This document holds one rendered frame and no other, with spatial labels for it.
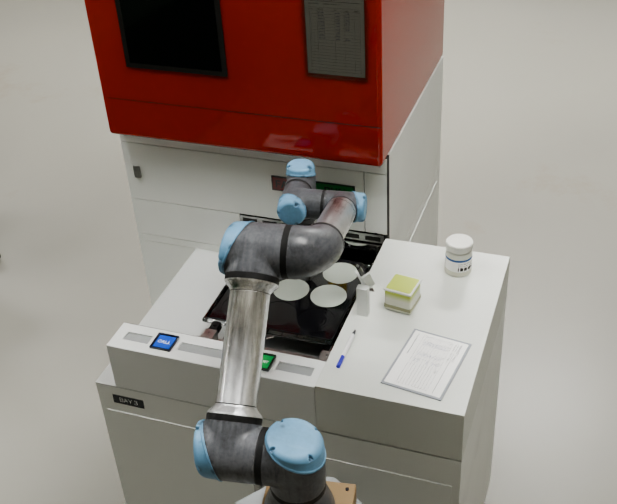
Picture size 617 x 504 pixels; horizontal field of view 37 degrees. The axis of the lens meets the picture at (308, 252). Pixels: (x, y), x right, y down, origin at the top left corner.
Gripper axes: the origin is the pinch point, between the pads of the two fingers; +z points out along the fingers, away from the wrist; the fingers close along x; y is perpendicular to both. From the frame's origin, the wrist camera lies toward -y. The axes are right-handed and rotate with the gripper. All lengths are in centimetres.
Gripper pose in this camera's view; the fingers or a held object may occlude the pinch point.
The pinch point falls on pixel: (309, 277)
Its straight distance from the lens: 257.2
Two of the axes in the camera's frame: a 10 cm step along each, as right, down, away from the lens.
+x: -9.8, 1.7, -1.5
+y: -2.1, -5.5, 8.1
